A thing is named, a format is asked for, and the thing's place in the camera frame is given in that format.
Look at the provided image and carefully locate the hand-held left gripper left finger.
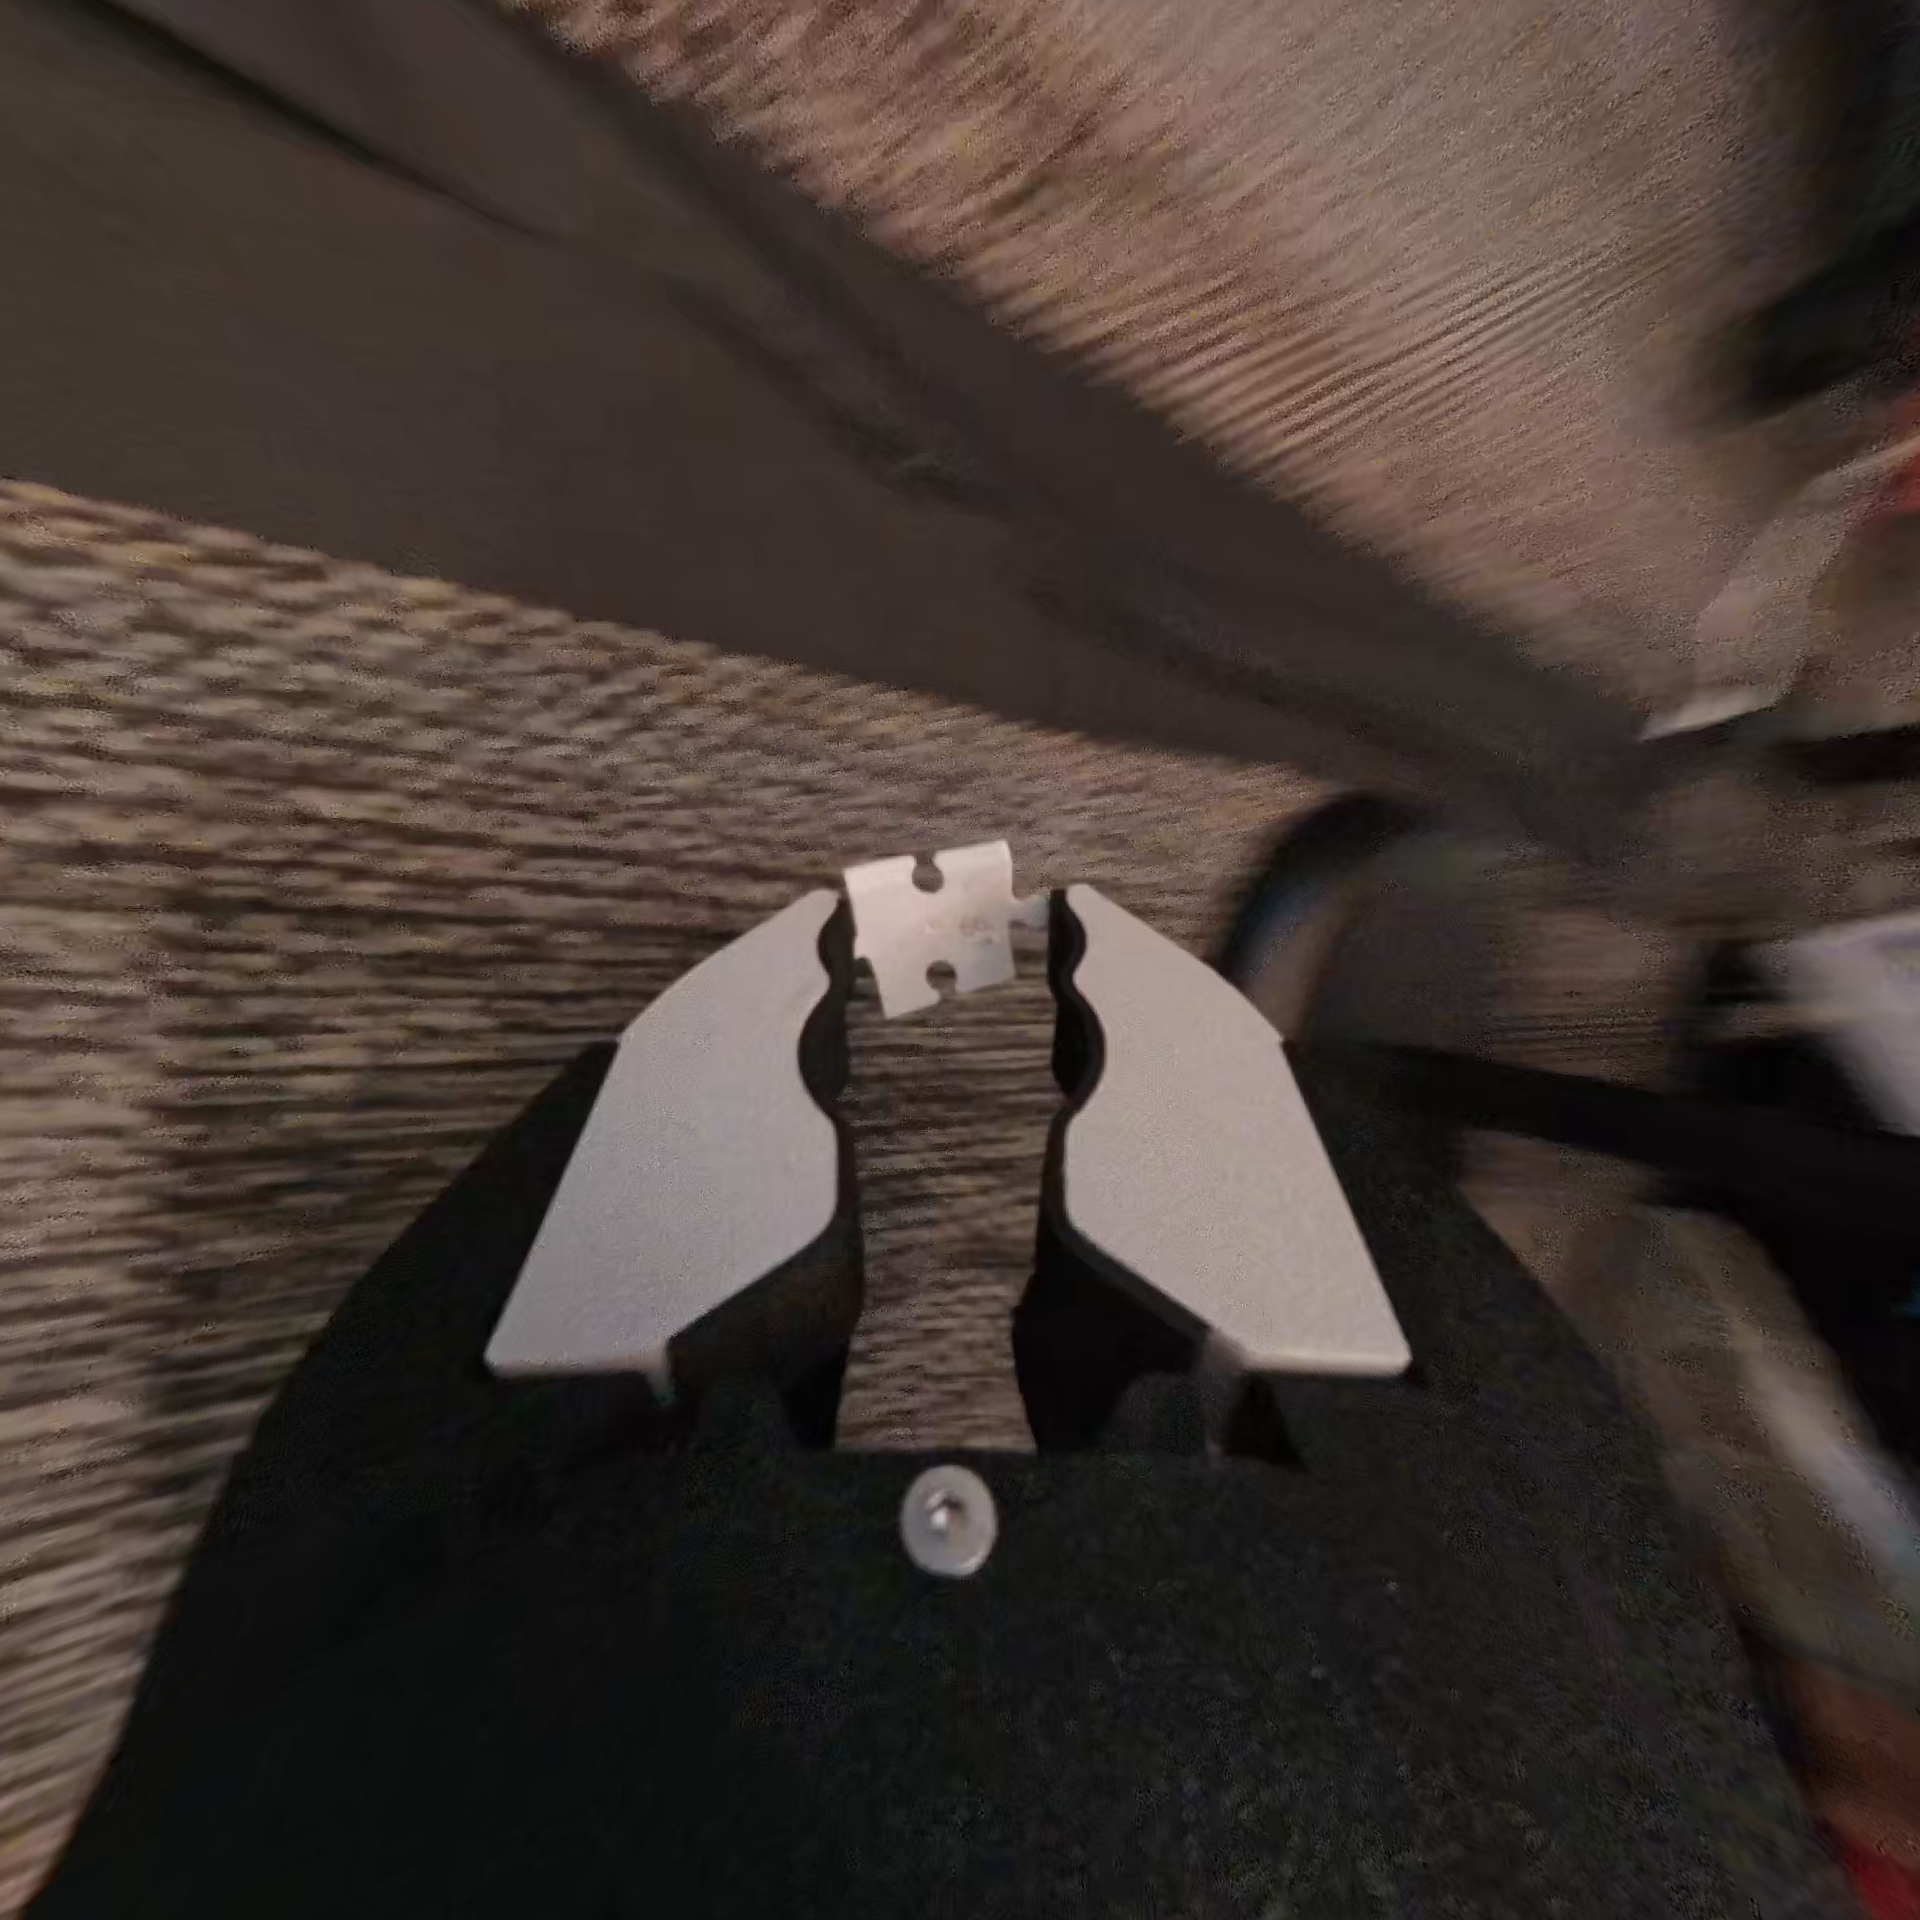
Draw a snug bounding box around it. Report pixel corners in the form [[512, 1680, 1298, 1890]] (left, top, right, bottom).
[[483, 888, 862, 1403]]

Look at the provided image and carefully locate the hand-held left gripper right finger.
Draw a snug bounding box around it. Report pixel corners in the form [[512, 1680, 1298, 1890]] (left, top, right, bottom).
[[1035, 885, 1412, 1403]]

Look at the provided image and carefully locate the white puzzle piece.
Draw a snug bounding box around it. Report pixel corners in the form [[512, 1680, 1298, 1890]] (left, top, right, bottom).
[[843, 840, 1051, 1020]]

